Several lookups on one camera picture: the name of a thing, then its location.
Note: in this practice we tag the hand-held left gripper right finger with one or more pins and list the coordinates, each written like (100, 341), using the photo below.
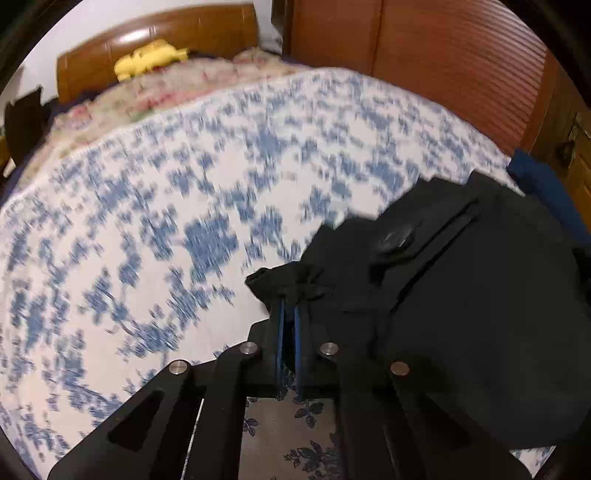
(298, 341)

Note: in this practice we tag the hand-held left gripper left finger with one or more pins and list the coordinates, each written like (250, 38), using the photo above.
(279, 337)

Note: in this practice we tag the black buttoned coat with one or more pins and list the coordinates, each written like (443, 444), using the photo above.
(485, 277)

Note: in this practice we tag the pink floral quilt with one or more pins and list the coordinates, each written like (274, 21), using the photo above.
(161, 92)

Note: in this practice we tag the dark blue cloth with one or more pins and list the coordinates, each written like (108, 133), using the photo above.
(540, 175)

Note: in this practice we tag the yellow plush toy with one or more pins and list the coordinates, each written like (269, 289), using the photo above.
(147, 60)

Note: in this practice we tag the wooden slatted wardrobe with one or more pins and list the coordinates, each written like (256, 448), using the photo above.
(438, 60)

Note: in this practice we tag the black chair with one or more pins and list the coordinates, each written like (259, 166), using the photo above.
(25, 124)

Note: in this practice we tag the wooden headboard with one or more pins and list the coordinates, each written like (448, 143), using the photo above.
(92, 60)

